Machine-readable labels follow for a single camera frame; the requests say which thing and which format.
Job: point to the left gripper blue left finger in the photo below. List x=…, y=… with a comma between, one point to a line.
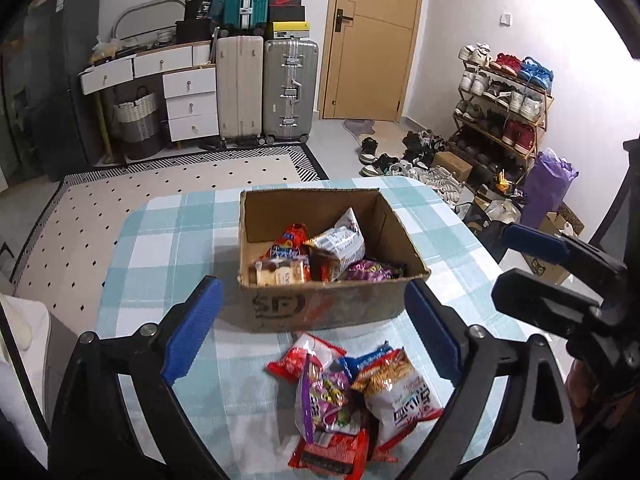
x=186, y=325

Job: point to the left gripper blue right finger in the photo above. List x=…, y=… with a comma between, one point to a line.
x=441, y=330

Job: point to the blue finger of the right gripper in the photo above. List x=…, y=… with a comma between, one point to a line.
x=551, y=308
x=577, y=257

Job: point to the beige nougat cracker packet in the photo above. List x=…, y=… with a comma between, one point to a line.
x=280, y=271

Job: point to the white red chip bag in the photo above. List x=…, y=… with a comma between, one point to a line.
x=337, y=248

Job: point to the person's right hand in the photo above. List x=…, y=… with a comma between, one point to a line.
x=581, y=387

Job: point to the purple gift bag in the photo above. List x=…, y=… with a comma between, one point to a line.
x=546, y=186

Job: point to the white orange chip bag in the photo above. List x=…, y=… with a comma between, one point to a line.
x=397, y=396

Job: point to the blue snack packet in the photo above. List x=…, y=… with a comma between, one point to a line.
x=353, y=366

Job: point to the teal checked tablecloth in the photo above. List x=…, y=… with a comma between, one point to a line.
x=243, y=414

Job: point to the purple candy bag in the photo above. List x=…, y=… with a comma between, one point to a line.
x=324, y=404

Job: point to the dotted beige rug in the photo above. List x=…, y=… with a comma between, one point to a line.
x=65, y=260

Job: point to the SF cardboard box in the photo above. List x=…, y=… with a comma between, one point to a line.
x=276, y=224

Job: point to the red dark snack packet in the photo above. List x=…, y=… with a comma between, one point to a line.
x=339, y=455

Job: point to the small cardboard box on floor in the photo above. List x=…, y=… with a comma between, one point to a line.
x=458, y=167

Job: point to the wooden shoe rack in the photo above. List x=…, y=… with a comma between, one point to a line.
x=502, y=112

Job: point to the woven laundry basket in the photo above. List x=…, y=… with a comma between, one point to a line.
x=139, y=125

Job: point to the white drawer desk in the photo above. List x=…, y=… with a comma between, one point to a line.
x=183, y=79

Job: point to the dark grey refrigerator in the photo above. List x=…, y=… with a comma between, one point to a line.
x=57, y=40

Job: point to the beige hard suitcase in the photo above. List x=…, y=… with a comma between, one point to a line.
x=239, y=66

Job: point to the silver aluminium suitcase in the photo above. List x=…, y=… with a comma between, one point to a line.
x=288, y=86

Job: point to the wooden door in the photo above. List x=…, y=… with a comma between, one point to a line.
x=367, y=56

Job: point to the stacked shoe boxes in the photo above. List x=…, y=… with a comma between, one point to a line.
x=287, y=19

